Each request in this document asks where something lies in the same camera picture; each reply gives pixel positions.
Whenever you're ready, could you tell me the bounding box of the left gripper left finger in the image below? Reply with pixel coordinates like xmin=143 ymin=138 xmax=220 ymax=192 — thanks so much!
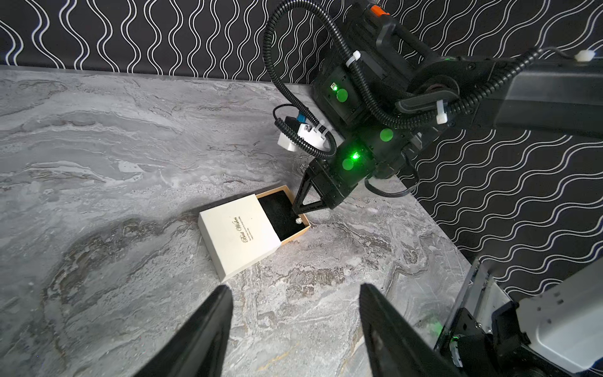
xmin=136 ymin=284 xmax=233 ymax=376

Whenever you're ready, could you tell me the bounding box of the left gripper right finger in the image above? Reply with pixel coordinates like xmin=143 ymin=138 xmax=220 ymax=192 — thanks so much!
xmin=359 ymin=284 xmax=459 ymax=377

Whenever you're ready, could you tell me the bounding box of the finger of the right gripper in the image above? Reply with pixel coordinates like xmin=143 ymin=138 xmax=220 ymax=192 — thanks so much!
xmin=292 ymin=164 xmax=329 ymax=215

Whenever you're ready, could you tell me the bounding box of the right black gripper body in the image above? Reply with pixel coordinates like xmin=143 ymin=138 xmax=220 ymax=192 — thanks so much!
xmin=309 ymin=157 xmax=375 ymax=209

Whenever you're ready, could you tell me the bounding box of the tan jewelry box drawer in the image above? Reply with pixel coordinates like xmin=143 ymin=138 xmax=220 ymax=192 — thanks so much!
xmin=256 ymin=185 xmax=311 ymax=245

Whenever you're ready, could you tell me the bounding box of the white jewelry box sleeve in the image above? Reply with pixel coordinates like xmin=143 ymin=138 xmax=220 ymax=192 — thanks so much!
xmin=198 ymin=194 xmax=281 ymax=283

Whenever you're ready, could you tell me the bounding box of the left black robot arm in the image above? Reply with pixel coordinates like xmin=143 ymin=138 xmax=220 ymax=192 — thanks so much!
xmin=139 ymin=261 xmax=602 ymax=376

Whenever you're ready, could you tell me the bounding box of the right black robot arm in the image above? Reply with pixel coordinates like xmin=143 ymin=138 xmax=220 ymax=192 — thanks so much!
xmin=262 ymin=1 xmax=602 ymax=215

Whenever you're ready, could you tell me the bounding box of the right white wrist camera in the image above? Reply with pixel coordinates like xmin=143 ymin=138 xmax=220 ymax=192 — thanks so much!
xmin=277 ymin=116 xmax=329 ymax=152

